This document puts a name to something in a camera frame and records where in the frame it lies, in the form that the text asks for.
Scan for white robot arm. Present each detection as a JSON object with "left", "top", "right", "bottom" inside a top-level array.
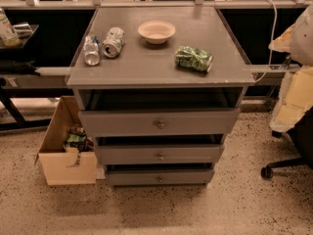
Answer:
[{"left": 269, "top": 5, "right": 313, "bottom": 132}]

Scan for silver can on side table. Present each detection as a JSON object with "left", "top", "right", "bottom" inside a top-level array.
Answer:
[{"left": 13, "top": 23, "right": 33, "bottom": 38}]

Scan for white cable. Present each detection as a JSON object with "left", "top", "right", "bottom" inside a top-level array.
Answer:
[{"left": 255, "top": 0, "right": 279, "bottom": 83}]

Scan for crushed clear plastic bottle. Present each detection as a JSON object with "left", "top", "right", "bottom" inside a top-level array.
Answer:
[{"left": 83, "top": 34, "right": 100, "bottom": 66}]

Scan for grey middle drawer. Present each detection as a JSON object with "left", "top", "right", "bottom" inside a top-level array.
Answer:
[{"left": 95, "top": 144, "right": 225, "bottom": 165}]

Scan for grey drawer cabinet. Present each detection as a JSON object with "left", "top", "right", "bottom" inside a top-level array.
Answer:
[{"left": 67, "top": 7, "right": 254, "bottom": 173}]

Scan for grey bottom drawer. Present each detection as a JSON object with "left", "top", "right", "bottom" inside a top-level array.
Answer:
[{"left": 105, "top": 169, "right": 214, "bottom": 187}]

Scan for white green bottle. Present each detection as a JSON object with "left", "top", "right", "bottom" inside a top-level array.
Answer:
[{"left": 0, "top": 9, "right": 21, "bottom": 47}]

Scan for green snack bag in box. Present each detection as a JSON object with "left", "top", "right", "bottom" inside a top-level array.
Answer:
[{"left": 64, "top": 125, "right": 94, "bottom": 152}]

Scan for beige paper bowl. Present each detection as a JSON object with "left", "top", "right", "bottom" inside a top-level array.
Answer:
[{"left": 138, "top": 21, "right": 176, "bottom": 44}]

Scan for grey drawer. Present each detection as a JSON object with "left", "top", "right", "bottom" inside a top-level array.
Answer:
[
  {"left": 95, "top": 144, "right": 225, "bottom": 165},
  {"left": 105, "top": 169, "right": 214, "bottom": 187},
  {"left": 78, "top": 109, "right": 239, "bottom": 137}
]

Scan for grey top drawer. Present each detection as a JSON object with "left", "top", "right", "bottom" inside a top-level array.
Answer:
[{"left": 78, "top": 109, "right": 239, "bottom": 137}]

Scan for green crushed can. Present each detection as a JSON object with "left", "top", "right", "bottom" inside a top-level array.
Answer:
[{"left": 174, "top": 46, "right": 213, "bottom": 73}]

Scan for white soda can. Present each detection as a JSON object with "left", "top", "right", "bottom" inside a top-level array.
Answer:
[{"left": 103, "top": 27, "right": 124, "bottom": 58}]

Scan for black office chair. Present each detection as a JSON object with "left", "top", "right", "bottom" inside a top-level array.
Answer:
[{"left": 260, "top": 107, "right": 313, "bottom": 180}]

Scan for cardboard box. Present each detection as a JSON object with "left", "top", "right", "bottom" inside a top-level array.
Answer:
[{"left": 36, "top": 96, "right": 97, "bottom": 185}]

